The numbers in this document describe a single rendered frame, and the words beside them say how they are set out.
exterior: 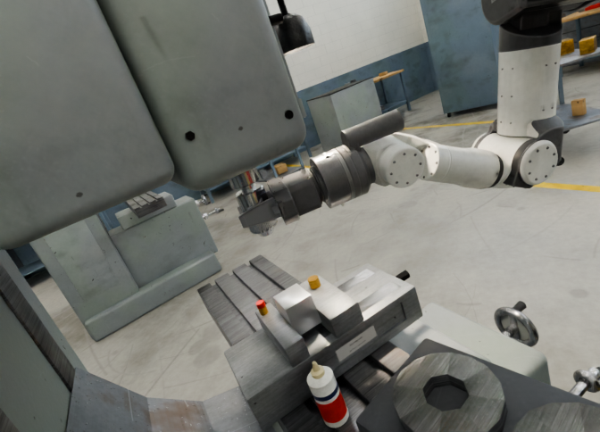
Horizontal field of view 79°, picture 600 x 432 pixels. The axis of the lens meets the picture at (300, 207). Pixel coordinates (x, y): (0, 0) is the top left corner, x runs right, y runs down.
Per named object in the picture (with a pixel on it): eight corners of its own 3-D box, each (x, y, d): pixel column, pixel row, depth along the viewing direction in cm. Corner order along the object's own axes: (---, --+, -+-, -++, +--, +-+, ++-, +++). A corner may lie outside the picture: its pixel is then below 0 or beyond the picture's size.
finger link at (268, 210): (236, 211, 55) (274, 196, 56) (245, 230, 56) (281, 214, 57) (237, 215, 54) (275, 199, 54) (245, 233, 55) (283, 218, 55)
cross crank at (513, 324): (507, 326, 106) (501, 292, 102) (550, 344, 95) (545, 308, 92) (471, 358, 100) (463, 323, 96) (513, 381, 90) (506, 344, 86)
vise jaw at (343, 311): (322, 289, 76) (317, 273, 75) (364, 319, 63) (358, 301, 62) (298, 303, 74) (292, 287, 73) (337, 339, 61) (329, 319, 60)
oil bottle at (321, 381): (339, 400, 58) (317, 347, 55) (354, 416, 55) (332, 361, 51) (319, 416, 57) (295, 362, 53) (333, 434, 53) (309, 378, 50)
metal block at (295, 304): (306, 308, 70) (296, 282, 68) (321, 321, 65) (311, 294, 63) (283, 322, 68) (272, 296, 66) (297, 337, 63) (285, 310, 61)
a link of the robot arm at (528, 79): (514, 161, 76) (520, 46, 68) (575, 174, 65) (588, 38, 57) (468, 174, 74) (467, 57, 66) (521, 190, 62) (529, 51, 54)
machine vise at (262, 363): (375, 288, 82) (362, 246, 79) (424, 316, 69) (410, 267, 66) (237, 378, 71) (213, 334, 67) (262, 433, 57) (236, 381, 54)
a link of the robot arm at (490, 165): (416, 177, 69) (495, 186, 75) (453, 191, 59) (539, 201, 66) (431, 120, 66) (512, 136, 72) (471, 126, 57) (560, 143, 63)
